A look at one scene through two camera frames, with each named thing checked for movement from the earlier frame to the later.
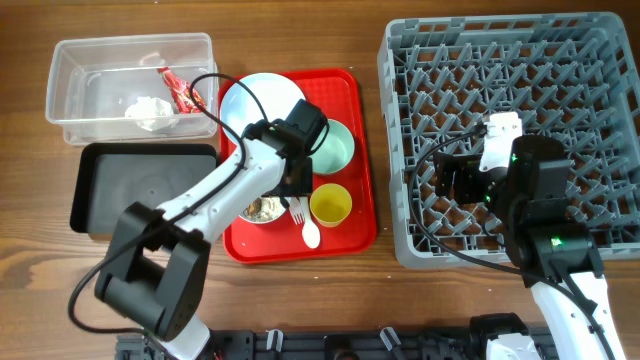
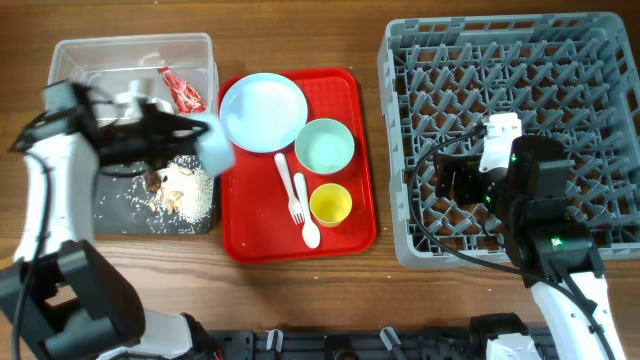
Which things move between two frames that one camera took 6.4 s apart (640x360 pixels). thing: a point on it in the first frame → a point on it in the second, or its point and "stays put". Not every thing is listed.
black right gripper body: [472, 184] stays put
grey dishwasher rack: [568, 76] stays put
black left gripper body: [297, 187] → [148, 139]
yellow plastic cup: [330, 204] stays put
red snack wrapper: [181, 92] stays put
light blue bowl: [263, 209] → [214, 151]
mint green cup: [334, 148] stays put
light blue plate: [239, 108] stays put
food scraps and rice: [263, 209] → [179, 195]
